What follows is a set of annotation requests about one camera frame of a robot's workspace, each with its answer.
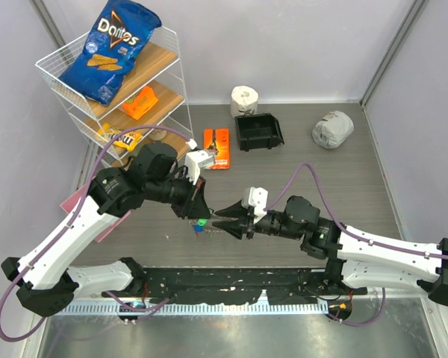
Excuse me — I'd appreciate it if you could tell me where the blue Doritos chip bag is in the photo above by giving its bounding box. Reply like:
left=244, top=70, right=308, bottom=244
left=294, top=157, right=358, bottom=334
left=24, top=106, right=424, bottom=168
left=59, top=1, right=162, bottom=106

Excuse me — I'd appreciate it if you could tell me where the grey wrapped paper bundle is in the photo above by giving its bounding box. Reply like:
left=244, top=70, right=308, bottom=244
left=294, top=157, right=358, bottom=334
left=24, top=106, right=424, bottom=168
left=311, top=110, right=355, bottom=149

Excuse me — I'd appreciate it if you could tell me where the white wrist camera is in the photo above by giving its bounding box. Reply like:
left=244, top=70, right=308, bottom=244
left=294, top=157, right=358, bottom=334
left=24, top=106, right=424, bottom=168
left=184, top=150, right=215, bottom=185
left=241, top=186, right=268, bottom=223

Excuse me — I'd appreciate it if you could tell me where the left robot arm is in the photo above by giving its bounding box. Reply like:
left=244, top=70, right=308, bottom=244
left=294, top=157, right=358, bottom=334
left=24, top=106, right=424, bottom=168
left=1, top=142, right=215, bottom=317

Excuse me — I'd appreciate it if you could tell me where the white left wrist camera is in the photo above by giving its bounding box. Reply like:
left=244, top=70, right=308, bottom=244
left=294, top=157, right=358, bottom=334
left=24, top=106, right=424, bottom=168
left=184, top=150, right=215, bottom=185

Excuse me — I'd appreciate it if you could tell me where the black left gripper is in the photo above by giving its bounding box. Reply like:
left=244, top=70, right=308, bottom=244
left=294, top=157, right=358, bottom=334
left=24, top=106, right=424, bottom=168
left=146, top=168, right=212, bottom=219

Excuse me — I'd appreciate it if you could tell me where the pink plastic tray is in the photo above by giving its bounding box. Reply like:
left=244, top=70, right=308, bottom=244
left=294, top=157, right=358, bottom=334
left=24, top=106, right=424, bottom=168
left=60, top=186, right=131, bottom=242

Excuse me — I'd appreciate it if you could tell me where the yellow M&M candy bag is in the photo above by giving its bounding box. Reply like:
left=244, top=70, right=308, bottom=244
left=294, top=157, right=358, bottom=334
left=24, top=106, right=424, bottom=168
left=97, top=122, right=143, bottom=151

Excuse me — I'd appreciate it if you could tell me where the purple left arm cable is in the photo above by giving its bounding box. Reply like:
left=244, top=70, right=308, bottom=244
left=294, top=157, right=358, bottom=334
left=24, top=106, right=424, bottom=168
left=0, top=125, right=199, bottom=342

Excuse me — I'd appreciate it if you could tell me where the orange snack box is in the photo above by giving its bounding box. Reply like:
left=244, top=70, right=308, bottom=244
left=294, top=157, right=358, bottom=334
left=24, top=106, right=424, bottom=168
left=121, top=86, right=158, bottom=120

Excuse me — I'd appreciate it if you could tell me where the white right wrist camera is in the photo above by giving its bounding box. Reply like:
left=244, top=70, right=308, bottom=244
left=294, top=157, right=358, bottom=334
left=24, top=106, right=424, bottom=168
left=241, top=186, right=268, bottom=223

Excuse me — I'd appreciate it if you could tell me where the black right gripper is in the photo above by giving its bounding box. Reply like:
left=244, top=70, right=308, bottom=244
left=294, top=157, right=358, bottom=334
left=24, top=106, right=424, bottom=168
left=213, top=198, right=303, bottom=239

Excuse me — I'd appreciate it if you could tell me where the orange razor box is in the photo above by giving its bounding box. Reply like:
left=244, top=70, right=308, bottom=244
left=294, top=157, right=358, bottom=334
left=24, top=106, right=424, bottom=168
left=203, top=128, right=231, bottom=170

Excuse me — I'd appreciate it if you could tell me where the black plastic storage bin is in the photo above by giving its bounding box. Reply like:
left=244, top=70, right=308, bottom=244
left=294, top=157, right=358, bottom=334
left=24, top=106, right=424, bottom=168
left=234, top=113, right=284, bottom=151

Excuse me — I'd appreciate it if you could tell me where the white wire wooden shelf rack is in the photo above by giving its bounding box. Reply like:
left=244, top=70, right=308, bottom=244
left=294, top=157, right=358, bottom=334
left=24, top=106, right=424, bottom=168
left=35, top=27, right=193, bottom=157

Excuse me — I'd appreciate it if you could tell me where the white toilet paper roll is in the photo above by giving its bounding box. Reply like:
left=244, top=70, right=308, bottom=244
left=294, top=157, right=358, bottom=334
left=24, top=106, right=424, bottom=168
left=230, top=86, right=259, bottom=118

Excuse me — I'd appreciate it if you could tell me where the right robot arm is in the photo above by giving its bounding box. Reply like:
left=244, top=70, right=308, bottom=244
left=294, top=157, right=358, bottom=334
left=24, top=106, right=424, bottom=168
left=212, top=195, right=448, bottom=307

